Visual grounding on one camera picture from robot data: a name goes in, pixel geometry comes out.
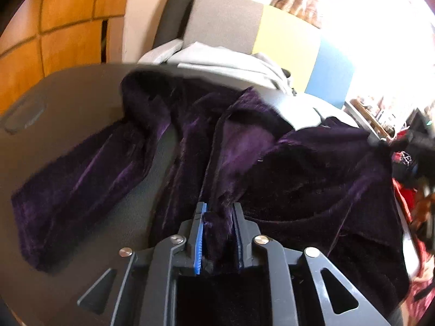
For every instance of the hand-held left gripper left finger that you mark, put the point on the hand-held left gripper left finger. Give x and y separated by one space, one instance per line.
200 241

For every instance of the red cloth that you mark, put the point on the red cloth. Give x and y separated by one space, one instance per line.
407 197

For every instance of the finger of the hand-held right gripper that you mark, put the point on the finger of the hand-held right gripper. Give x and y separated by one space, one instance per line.
384 142

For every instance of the black rolled mat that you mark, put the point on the black rolled mat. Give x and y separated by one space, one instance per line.
176 10

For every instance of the grey yellow blue armchair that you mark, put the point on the grey yellow blue armchair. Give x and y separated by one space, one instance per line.
224 20

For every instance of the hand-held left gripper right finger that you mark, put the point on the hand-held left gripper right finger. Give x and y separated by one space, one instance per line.
242 244

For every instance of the dark purple velvet garment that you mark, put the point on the dark purple velvet garment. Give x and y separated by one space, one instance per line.
306 190

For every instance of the wooden wardrobe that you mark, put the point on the wooden wardrobe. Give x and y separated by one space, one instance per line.
68 23

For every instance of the grey garment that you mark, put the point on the grey garment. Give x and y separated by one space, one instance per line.
221 62

